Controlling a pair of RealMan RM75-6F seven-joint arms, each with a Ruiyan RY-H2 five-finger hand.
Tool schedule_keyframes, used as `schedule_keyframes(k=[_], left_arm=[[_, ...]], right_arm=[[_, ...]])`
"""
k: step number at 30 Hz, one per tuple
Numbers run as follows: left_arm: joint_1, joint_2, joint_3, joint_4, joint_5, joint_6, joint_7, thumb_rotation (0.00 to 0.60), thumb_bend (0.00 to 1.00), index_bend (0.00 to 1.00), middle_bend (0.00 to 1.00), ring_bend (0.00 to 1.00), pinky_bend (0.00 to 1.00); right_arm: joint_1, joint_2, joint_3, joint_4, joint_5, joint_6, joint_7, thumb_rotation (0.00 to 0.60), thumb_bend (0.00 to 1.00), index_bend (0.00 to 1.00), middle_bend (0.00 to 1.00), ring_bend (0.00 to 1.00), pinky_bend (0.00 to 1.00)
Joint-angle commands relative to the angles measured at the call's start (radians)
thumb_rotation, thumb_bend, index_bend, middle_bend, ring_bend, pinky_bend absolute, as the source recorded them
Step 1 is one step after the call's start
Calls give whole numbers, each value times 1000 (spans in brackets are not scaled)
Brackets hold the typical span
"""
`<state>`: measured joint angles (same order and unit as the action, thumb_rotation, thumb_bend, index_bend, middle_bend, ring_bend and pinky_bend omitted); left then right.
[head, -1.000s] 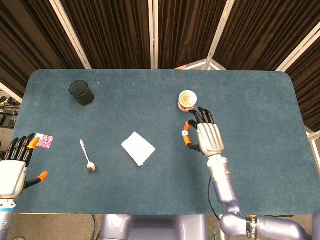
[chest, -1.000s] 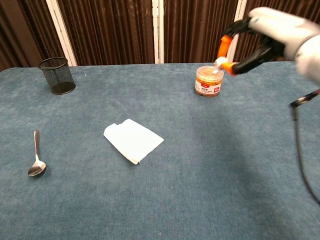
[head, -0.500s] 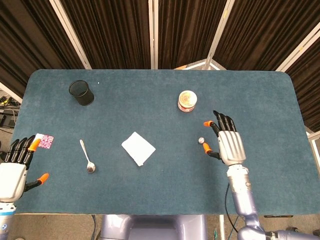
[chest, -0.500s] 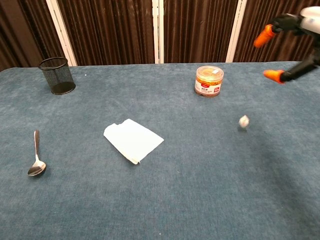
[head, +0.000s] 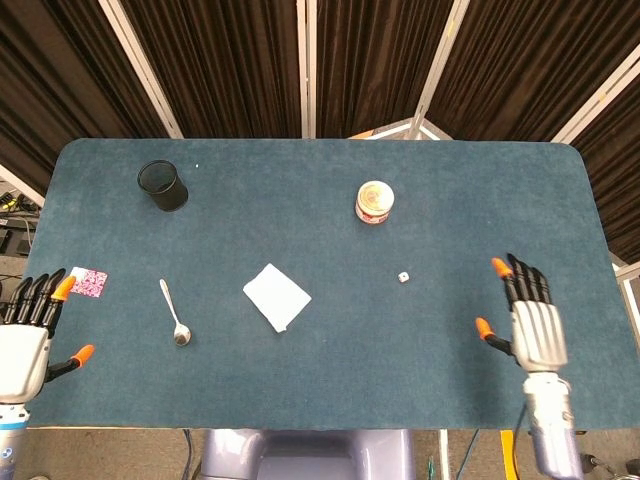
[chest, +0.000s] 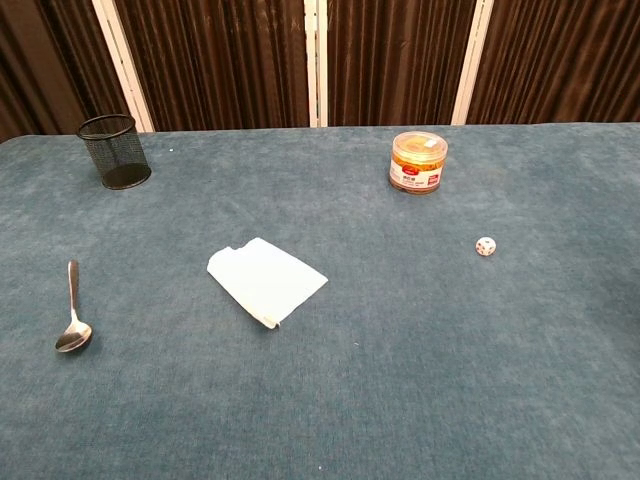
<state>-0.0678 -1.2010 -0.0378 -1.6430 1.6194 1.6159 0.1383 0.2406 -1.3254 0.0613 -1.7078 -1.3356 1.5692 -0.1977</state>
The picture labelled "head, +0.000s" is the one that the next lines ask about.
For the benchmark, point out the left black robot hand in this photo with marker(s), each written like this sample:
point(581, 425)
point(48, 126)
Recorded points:
point(22, 355)

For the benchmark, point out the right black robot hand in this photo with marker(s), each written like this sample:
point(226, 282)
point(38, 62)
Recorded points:
point(537, 335)

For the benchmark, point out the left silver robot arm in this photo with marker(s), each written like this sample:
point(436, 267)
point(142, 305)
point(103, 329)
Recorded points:
point(10, 440)

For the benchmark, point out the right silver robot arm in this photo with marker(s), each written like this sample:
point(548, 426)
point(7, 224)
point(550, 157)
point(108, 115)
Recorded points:
point(550, 425)

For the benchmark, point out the white small die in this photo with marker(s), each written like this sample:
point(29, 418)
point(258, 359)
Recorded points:
point(404, 277)

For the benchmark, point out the pink patterned square card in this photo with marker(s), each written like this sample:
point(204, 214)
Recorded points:
point(90, 284)

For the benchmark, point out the yellow floor strip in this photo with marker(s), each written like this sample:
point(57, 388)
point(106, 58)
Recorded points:
point(508, 455)

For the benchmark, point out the silver metal spoon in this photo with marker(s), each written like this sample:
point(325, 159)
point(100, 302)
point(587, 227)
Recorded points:
point(181, 336)

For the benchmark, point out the brown curtain partition panel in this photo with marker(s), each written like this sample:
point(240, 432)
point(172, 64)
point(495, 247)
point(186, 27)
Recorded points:
point(65, 75)
point(525, 60)
point(620, 175)
point(225, 65)
point(370, 60)

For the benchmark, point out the clear plastic rubber band jar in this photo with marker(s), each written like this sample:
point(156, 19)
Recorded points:
point(375, 200)

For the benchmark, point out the blue felt table cover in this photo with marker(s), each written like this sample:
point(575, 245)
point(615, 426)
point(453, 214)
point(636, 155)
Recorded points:
point(325, 380)

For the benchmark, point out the black mesh pen holder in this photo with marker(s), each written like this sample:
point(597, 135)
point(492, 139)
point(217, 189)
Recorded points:
point(167, 192)

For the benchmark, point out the grey purple robot torso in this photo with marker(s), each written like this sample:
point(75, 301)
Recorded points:
point(310, 457)

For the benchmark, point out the white folded napkin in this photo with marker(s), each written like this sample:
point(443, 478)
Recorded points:
point(277, 297)

